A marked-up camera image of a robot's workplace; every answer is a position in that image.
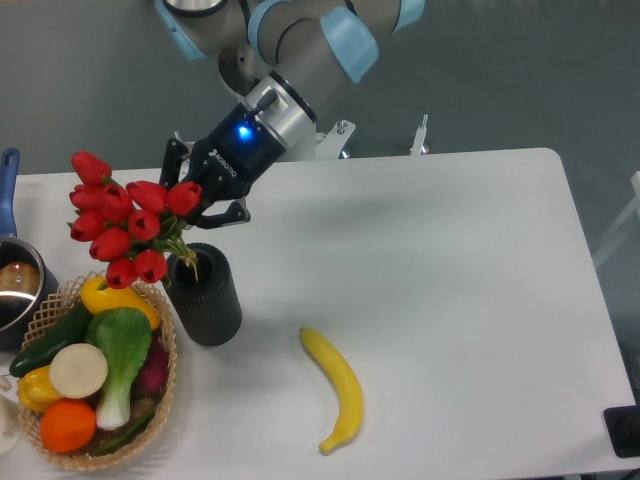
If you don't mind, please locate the yellow bell pepper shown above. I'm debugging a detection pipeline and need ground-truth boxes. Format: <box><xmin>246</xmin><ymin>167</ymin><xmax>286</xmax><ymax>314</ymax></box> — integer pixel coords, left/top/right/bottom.
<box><xmin>17</xmin><ymin>365</ymin><xmax>62</xmax><ymax>413</ymax></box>

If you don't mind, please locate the white clamp bracket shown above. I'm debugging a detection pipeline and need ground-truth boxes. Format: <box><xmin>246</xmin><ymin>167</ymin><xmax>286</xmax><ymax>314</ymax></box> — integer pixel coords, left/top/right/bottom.
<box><xmin>409</xmin><ymin>113</ymin><xmax>430</xmax><ymax>156</ymax></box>

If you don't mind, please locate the white frame at right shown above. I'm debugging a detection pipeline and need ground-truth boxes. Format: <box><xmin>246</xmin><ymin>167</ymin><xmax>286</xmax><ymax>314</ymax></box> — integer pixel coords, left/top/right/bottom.
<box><xmin>592</xmin><ymin>171</ymin><xmax>639</xmax><ymax>269</ymax></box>

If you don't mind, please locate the orange fruit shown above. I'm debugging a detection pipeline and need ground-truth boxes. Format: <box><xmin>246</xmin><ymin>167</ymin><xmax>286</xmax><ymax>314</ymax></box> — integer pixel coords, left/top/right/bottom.
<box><xmin>39</xmin><ymin>399</ymin><xmax>96</xmax><ymax>453</ymax></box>

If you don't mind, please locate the dark grey ribbed vase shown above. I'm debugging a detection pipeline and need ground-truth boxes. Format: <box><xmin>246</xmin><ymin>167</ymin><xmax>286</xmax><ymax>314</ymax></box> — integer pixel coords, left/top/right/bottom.
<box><xmin>165</xmin><ymin>242</ymin><xmax>242</xmax><ymax>347</ymax></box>

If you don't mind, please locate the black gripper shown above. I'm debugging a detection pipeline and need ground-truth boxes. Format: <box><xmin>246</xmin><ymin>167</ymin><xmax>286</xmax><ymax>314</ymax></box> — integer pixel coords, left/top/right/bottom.
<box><xmin>159</xmin><ymin>105</ymin><xmax>285</xmax><ymax>229</ymax></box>

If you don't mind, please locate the woven wicker basket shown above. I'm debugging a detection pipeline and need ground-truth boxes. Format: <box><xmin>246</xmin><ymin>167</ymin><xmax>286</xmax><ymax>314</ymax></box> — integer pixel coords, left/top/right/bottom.
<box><xmin>19</xmin><ymin>272</ymin><xmax>177</xmax><ymax>471</ymax></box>

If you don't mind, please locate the green bok choy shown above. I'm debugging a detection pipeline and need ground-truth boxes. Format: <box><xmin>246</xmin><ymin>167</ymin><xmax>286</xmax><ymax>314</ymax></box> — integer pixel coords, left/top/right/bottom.
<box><xmin>86</xmin><ymin>307</ymin><xmax>151</xmax><ymax>431</ymax></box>

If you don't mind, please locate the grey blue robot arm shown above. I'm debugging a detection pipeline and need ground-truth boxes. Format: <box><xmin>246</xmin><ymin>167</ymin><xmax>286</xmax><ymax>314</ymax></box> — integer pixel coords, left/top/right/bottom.
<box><xmin>154</xmin><ymin>1</ymin><xmax>425</xmax><ymax>229</ymax></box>

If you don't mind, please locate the green chili pepper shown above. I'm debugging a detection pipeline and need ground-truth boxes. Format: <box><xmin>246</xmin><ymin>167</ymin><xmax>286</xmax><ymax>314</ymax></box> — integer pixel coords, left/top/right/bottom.
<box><xmin>90</xmin><ymin>408</ymin><xmax>155</xmax><ymax>456</ymax></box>

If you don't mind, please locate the yellow banana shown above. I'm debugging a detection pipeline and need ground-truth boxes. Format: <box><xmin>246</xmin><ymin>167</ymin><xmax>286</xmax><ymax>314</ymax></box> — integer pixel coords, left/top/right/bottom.
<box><xmin>299</xmin><ymin>327</ymin><xmax>364</xmax><ymax>455</ymax></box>

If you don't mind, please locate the blue handled saucepan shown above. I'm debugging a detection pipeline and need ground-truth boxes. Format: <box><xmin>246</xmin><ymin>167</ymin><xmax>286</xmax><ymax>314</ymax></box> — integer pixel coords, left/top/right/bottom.
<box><xmin>1</xmin><ymin>148</ymin><xmax>58</xmax><ymax>351</ymax></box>

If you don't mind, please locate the black device at table edge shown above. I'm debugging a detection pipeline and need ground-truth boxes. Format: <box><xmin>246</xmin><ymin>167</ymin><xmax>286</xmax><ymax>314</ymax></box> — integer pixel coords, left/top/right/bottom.
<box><xmin>603</xmin><ymin>405</ymin><xmax>639</xmax><ymax>458</ymax></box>

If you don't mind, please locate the white round radish slice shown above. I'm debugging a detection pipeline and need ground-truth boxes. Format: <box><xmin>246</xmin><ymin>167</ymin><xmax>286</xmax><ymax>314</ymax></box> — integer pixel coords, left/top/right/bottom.
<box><xmin>49</xmin><ymin>343</ymin><xmax>108</xmax><ymax>399</ymax></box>

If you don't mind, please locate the green cucumber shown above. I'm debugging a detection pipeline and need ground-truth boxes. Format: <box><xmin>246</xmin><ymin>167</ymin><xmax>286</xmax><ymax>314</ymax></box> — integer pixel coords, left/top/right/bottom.
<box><xmin>9</xmin><ymin>301</ymin><xmax>93</xmax><ymax>378</ymax></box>

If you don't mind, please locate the red tulip bouquet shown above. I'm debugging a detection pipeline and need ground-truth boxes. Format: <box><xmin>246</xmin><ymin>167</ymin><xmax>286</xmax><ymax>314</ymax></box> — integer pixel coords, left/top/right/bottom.
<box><xmin>69</xmin><ymin>151</ymin><xmax>202</xmax><ymax>289</ymax></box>

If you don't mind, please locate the yellow squash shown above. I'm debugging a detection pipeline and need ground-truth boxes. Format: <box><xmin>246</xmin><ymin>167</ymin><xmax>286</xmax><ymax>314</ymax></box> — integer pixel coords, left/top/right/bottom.
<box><xmin>80</xmin><ymin>277</ymin><xmax>161</xmax><ymax>330</ymax></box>

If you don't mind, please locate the purple sweet potato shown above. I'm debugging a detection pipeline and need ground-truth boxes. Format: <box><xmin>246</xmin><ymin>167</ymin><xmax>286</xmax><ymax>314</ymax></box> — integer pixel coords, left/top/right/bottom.
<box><xmin>136</xmin><ymin>338</ymin><xmax>168</xmax><ymax>392</ymax></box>

